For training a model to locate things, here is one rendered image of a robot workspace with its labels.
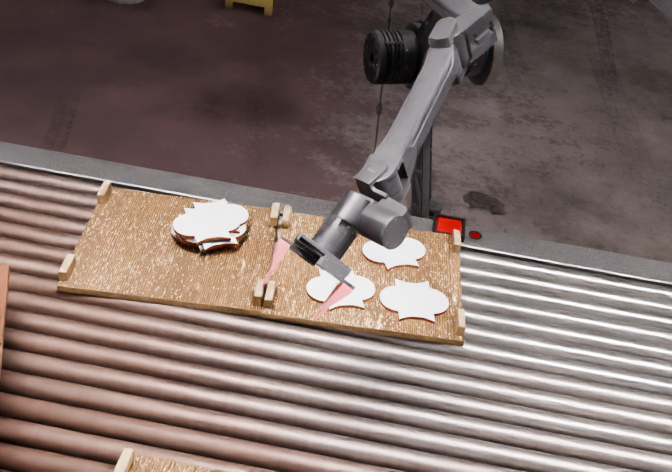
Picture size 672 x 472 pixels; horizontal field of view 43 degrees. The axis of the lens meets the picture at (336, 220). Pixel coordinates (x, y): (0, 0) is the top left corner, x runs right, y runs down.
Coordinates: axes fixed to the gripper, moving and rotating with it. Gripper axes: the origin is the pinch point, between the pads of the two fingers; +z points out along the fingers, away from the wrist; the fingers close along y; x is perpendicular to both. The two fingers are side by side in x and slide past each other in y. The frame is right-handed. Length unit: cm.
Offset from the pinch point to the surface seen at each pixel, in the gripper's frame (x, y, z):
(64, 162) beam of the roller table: 75, -60, 1
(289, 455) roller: 12.4, 16.0, 21.0
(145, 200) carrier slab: 62, -37, -3
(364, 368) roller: 28.0, 20.9, 1.0
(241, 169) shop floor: 239, -38, -48
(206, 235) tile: 44.8, -19.7, -3.1
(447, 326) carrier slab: 33.7, 31.1, -15.9
